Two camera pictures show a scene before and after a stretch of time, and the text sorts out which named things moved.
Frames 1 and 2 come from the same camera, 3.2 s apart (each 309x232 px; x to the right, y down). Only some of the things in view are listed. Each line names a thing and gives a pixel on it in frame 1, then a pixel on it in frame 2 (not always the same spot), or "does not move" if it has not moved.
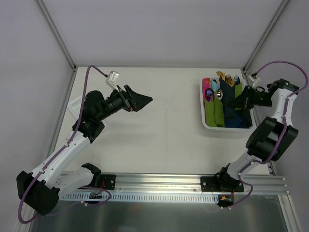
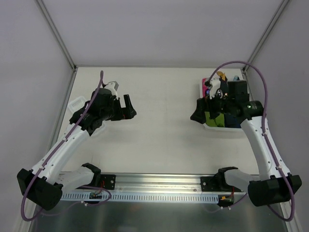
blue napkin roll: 236,122 does not move
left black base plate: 107,181 does not move
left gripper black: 126,98 -> 121,111
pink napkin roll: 206,85 does not move
